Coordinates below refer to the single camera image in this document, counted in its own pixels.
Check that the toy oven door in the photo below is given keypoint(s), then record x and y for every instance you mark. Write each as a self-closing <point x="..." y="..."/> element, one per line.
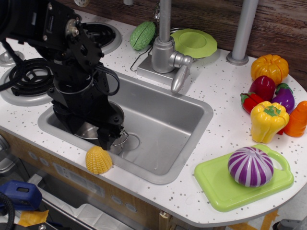
<point x="75" y="209"/>

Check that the orange toy carrot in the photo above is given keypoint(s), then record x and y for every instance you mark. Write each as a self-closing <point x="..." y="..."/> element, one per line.
<point x="298" y="121"/>

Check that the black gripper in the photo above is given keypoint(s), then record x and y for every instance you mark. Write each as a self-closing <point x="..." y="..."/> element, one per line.
<point x="80" y="96"/>

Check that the grey toy sink basin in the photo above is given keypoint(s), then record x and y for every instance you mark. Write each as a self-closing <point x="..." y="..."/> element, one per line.
<point x="163" y="129"/>

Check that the purple toy eggplant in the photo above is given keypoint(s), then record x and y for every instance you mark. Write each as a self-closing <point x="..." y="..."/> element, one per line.
<point x="284" y="96"/>

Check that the green toy bitter gourd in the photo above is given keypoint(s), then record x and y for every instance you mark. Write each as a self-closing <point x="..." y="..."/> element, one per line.
<point x="142" y="35"/>

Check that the green plastic plate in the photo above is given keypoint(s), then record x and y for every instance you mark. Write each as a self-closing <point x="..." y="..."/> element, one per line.
<point x="194" y="43"/>

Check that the rear black stove burner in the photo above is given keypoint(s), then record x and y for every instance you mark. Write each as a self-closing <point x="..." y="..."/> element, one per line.
<point x="106" y="35"/>

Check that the dark red toy pepper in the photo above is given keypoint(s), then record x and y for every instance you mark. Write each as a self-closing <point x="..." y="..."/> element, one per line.
<point x="264" y="87"/>

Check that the silver toy faucet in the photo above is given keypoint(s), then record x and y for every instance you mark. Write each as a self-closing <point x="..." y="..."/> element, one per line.
<point x="165" y="64"/>

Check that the green plastic cutting board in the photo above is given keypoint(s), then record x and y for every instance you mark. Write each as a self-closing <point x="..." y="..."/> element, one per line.
<point x="225" y="194"/>

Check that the red toy chili pepper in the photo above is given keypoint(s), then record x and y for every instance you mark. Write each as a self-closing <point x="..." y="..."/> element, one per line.
<point x="249" y="101"/>

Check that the yellow toy corn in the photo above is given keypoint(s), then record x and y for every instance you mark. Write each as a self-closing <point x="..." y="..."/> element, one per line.
<point x="97" y="160"/>

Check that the black stove burner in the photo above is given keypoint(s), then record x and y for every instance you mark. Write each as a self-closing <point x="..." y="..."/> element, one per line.
<point x="32" y="89"/>
<point x="106" y="35"/>

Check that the orange toy pumpkin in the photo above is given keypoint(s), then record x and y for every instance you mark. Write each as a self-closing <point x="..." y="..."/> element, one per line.
<point x="272" y="66"/>

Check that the blue clamp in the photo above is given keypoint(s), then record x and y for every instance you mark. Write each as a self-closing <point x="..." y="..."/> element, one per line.
<point x="23" y="195"/>

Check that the grey vertical pole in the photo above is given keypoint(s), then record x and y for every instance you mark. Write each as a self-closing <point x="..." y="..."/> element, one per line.
<point x="238" y="55"/>

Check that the purple striped toy onion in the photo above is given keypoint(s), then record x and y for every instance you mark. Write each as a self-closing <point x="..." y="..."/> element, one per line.
<point x="250" y="167"/>

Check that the front black stove burner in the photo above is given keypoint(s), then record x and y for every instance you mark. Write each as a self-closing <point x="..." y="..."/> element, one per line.
<point x="32" y="89"/>

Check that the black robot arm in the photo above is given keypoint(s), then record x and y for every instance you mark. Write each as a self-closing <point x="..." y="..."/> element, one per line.
<point x="53" y="29"/>

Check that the yellow toy bell pepper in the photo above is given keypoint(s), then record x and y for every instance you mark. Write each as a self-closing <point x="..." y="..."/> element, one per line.
<point x="267" y="119"/>

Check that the silver metal pot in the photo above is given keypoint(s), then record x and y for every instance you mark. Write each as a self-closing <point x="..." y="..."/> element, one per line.
<point x="107" y="139"/>

